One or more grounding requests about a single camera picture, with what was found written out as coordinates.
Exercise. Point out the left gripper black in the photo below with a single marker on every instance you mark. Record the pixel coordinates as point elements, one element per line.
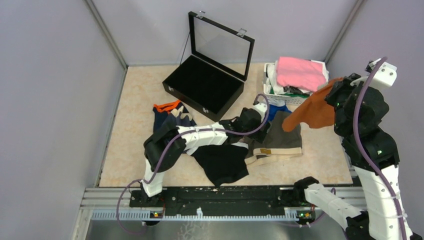
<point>259,135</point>

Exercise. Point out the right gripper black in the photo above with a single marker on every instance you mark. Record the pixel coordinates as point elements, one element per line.
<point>339,85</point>

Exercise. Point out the orange underwear cream waistband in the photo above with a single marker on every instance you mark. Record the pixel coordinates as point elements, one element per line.
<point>314,111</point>

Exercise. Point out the olive grey underwear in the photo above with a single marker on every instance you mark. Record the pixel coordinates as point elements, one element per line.
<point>277,145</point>

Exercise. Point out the black underwear white trim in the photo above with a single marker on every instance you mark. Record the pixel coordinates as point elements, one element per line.
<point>222,164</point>

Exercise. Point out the black display case glass lid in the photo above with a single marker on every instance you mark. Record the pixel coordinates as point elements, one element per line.
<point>213,76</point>

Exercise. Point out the navy underwear orange waistband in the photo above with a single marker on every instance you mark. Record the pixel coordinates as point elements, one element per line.
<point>161,112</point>

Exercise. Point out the royal blue underwear white trim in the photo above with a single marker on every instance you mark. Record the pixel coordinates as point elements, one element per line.
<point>273,109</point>

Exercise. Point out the dark blue underwear cream waistband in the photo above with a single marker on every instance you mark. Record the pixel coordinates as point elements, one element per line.
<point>180,116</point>

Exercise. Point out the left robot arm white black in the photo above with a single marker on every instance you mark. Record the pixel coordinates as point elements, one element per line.
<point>165,146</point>

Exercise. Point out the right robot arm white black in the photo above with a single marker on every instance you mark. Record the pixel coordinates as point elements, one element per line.
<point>359,107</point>

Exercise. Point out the pink folded cloth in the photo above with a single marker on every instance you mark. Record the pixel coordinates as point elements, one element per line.
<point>300,73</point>

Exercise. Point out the white plastic basket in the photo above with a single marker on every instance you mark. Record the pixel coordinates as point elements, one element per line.
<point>281,96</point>

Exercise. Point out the white cloths in basket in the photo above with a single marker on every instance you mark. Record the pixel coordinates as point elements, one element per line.
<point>273,79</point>

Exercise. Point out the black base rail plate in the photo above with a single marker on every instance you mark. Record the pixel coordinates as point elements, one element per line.
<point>226,201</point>

